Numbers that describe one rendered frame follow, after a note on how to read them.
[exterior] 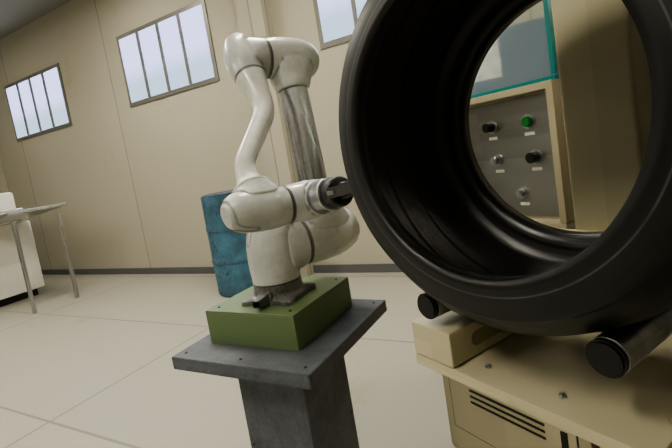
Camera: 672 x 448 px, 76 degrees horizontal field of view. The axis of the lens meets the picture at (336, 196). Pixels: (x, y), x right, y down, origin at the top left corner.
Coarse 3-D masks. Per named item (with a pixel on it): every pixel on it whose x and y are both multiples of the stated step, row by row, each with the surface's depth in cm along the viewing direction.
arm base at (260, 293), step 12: (300, 276) 138; (264, 288) 132; (276, 288) 131; (288, 288) 132; (300, 288) 136; (312, 288) 141; (252, 300) 134; (264, 300) 129; (276, 300) 130; (288, 300) 128
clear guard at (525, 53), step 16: (544, 0) 108; (528, 16) 113; (544, 16) 109; (512, 32) 117; (528, 32) 114; (544, 32) 110; (496, 48) 122; (512, 48) 118; (528, 48) 114; (544, 48) 111; (496, 64) 123; (512, 64) 119; (528, 64) 115; (544, 64) 112; (480, 80) 129; (496, 80) 124; (512, 80) 120; (528, 80) 116; (544, 80) 112
